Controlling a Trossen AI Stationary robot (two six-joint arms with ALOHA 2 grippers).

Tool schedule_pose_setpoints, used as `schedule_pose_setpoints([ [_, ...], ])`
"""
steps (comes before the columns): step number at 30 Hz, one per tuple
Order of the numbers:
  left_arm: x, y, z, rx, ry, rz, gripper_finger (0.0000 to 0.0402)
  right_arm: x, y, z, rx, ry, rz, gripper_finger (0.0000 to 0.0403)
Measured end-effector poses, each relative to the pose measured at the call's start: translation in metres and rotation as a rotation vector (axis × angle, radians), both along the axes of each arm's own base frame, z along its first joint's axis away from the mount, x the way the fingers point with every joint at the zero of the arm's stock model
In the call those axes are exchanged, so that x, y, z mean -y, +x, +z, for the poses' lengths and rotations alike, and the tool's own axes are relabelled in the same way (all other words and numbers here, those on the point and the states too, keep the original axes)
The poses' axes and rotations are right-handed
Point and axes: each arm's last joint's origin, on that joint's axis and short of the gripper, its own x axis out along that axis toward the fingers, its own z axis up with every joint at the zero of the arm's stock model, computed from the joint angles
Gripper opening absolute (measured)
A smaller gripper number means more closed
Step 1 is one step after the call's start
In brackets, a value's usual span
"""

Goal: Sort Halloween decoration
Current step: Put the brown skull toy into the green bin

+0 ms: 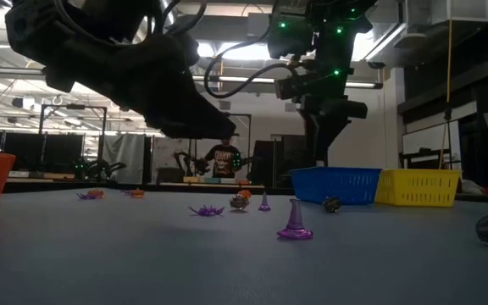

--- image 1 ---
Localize grey hanging curtain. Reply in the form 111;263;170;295
102;132;148;186

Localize blue plastic basket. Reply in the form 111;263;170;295
289;166;383;207

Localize large purple witch hat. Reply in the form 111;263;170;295
276;198;314;241

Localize small purple witch hat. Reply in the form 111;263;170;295
258;191;272;213

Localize long ceiling light strip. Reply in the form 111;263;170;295
0;65;384;90

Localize white bag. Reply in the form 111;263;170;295
459;178;487;197

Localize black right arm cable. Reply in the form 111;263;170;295
202;29;298;101

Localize grey ceiling box unit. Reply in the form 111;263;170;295
246;11;271;39

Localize yellow plastic basket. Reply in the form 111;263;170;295
374;169;462;208

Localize person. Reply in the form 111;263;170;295
203;138;243;179

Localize black stand pole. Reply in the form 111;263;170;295
436;105;457;171

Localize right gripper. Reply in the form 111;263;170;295
298;96;369;167

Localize black metal gantry frame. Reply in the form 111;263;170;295
187;111;253;184
37;103;108;181

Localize background work table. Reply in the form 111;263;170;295
158;181;266;190
2;169;116;194

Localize black partition panels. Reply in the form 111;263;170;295
0;130;87;175

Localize black equipment cabinet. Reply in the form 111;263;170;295
250;133;330;190

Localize white wall board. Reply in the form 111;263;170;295
401;119;462;157

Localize blue-grey table mat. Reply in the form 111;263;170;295
0;186;488;305

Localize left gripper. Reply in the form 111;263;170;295
111;35;238;141

